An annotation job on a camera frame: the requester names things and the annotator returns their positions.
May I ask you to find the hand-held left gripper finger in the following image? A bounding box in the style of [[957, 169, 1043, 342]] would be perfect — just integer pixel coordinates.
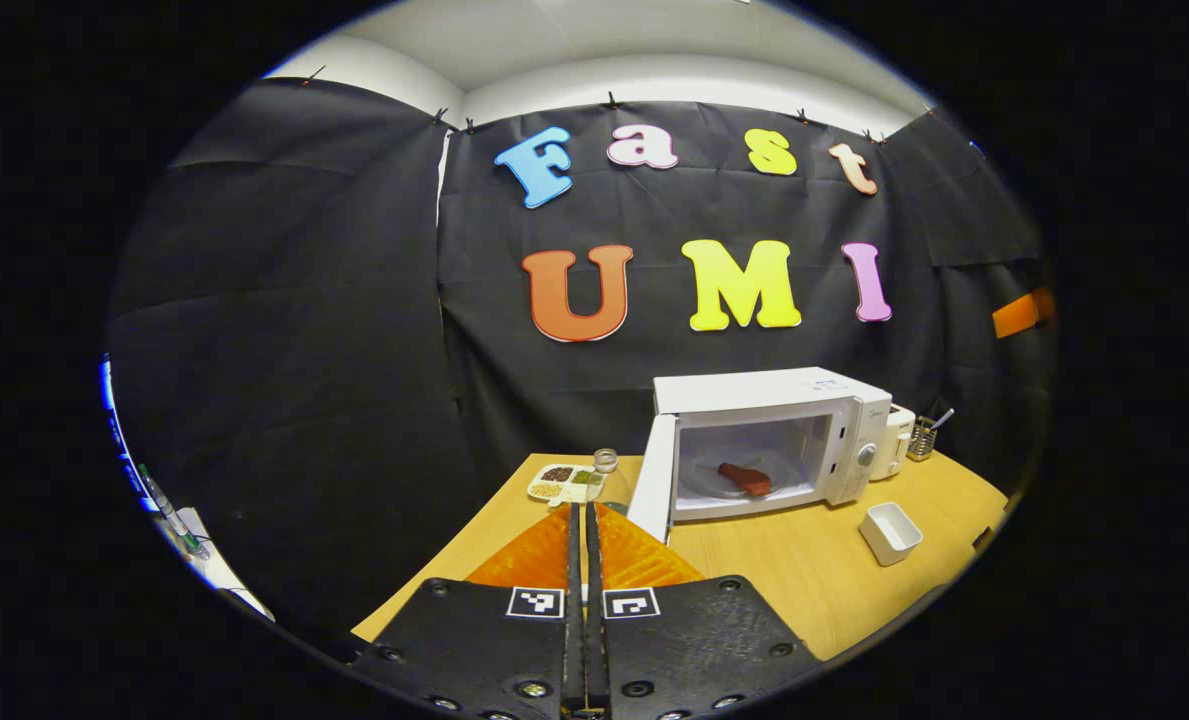
[[347, 502, 587, 720], [587, 502, 822, 720]]

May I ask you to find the red meat piece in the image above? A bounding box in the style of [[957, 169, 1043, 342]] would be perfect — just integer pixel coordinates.
[[718, 462, 773, 498]]

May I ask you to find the white microwave oven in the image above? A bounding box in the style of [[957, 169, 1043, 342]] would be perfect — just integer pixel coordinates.
[[626, 366, 895, 546]]

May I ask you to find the clear plastic bottle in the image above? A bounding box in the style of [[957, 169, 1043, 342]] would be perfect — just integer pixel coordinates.
[[586, 449, 630, 513]]

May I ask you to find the divided snack tray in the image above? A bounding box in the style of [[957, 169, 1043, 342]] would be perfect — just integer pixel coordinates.
[[527, 463, 597, 504]]

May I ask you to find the white toaster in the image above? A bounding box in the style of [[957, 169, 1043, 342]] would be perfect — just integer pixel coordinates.
[[869, 403, 917, 481]]

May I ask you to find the white rectangular dish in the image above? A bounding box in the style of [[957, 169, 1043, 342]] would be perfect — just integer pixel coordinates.
[[859, 502, 924, 567]]

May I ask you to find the black backdrop cloth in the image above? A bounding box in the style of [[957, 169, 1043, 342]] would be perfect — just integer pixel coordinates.
[[104, 78, 1055, 641]]

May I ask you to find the white side desk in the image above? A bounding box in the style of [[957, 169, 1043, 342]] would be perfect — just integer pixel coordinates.
[[159, 505, 275, 623]]

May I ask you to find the green pen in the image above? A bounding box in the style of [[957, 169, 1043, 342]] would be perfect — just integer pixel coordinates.
[[137, 463, 212, 558]]

